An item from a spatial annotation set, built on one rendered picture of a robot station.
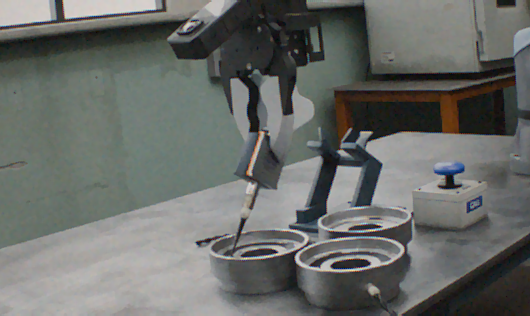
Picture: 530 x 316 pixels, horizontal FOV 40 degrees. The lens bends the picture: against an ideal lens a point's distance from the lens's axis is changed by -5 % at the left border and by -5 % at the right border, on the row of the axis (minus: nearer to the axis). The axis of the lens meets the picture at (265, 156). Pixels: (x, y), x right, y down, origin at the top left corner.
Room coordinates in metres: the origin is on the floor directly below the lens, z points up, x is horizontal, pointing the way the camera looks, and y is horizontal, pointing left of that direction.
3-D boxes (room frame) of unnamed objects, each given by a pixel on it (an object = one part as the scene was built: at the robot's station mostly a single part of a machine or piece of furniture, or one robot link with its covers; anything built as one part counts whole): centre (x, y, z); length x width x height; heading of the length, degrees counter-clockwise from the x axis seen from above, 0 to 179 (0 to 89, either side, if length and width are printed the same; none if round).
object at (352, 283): (0.69, -0.07, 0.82); 0.10 x 0.10 x 0.04
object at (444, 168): (0.90, -0.22, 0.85); 0.04 x 0.04 x 0.05
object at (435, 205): (0.90, -0.23, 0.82); 0.08 x 0.07 x 0.05; 134
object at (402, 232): (0.81, -0.10, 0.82); 0.10 x 0.10 x 0.04
